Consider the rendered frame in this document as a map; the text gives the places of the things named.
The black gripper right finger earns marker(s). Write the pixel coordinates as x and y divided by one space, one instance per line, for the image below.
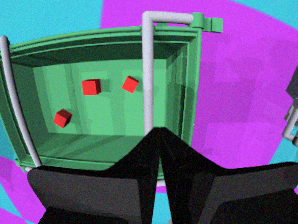
196 185

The green plastic tray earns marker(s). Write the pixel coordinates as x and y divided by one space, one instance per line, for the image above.
104 127

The small red block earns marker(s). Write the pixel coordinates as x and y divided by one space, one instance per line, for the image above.
62 118
91 86
130 84

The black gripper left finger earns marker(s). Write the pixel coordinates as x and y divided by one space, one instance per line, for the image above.
126 190

